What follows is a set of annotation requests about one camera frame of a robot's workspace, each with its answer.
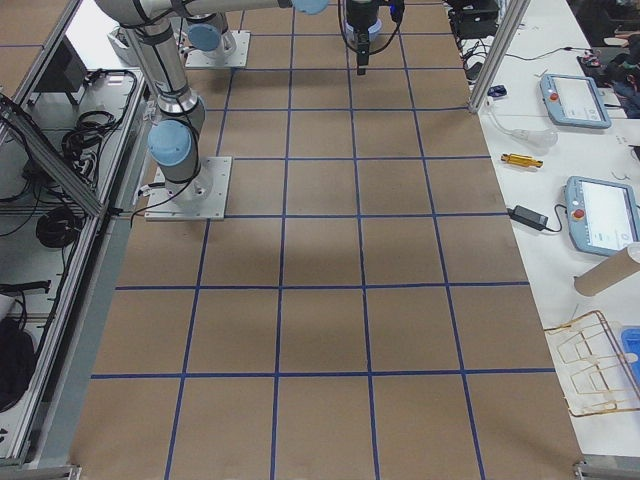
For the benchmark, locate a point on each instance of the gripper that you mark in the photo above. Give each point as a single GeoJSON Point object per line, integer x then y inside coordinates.
{"type": "Point", "coordinates": [361, 17]}

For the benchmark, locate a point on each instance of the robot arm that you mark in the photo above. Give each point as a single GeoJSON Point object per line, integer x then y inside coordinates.
{"type": "Point", "coordinates": [210, 34]}
{"type": "Point", "coordinates": [173, 141]}

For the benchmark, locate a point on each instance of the clear light bulb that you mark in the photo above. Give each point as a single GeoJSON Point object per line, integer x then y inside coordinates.
{"type": "Point", "coordinates": [540, 140]}

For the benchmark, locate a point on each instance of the far teach pendant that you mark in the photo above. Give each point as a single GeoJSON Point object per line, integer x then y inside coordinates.
{"type": "Point", "coordinates": [574, 101]}

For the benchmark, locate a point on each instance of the teach pendant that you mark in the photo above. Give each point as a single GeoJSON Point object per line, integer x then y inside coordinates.
{"type": "Point", "coordinates": [603, 217]}
{"type": "Point", "coordinates": [574, 101]}

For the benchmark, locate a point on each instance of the black power adapter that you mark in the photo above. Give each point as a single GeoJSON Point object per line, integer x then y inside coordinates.
{"type": "Point", "coordinates": [528, 217]}

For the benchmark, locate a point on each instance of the near teach pendant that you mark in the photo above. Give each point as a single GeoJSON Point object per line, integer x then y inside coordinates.
{"type": "Point", "coordinates": [603, 217]}

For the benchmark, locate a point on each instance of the cardboard tube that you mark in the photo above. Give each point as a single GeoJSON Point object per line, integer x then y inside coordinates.
{"type": "Point", "coordinates": [609, 272]}

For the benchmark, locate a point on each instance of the blue plastic container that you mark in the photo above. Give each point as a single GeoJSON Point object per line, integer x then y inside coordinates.
{"type": "Point", "coordinates": [630, 340]}

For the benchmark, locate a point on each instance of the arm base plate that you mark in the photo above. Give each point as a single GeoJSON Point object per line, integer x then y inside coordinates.
{"type": "Point", "coordinates": [197, 60]}
{"type": "Point", "coordinates": [205, 198]}

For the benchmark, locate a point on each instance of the aluminium frame post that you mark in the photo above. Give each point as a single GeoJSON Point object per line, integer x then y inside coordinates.
{"type": "Point", "coordinates": [499, 47]}

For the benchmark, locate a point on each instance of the gold wire rack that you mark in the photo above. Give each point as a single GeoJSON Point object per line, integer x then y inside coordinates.
{"type": "Point", "coordinates": [592, 367]}

